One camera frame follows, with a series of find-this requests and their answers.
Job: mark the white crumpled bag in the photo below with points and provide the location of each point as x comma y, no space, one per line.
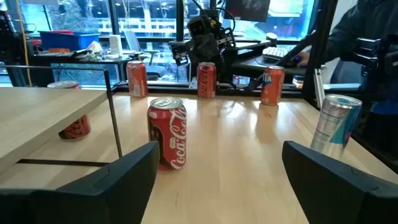
94,46

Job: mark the black computer desk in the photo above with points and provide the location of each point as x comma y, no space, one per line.
258,63

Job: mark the person's hand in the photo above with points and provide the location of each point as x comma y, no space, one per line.
304,59

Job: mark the silver aluminium extrusion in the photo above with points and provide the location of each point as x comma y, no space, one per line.
318,88

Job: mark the white paper roll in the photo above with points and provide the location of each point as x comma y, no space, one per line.
115,45

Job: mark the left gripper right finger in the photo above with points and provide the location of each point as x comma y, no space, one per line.
342,199

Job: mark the black equipment rack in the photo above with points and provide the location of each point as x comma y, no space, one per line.
9,46

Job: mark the wooden shelf black metal frame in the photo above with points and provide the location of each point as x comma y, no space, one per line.
37,118

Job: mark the red Star Wars Coca-Cola can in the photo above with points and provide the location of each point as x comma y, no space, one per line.
168,130

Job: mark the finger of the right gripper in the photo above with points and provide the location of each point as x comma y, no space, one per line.
214,46
199,51

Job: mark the person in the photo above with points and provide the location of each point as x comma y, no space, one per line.
357,28

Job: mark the blue plastic bin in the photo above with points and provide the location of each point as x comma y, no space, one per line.
68,40

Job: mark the white computer keyboard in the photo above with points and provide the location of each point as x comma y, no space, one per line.
273,53

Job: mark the dark cluttered desk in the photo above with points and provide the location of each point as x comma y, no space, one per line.
93,59

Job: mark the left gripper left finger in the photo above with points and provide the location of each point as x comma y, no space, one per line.
93,202

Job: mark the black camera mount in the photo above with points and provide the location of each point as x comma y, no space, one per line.
373,56

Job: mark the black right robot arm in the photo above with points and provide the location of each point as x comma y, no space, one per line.
223,67

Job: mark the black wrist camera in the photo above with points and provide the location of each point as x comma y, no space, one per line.
199,28

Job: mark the orange Fanta can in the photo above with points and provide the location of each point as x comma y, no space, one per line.
136,79
272,88

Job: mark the gray office chair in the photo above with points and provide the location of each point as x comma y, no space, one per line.
342,71
132,40

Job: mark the black cylindrical container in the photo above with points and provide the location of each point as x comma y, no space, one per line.
272,38

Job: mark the silver blue Red Bull can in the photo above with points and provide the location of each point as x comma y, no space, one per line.
334,124

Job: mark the black computer monitor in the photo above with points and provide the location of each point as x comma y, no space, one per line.
247,9

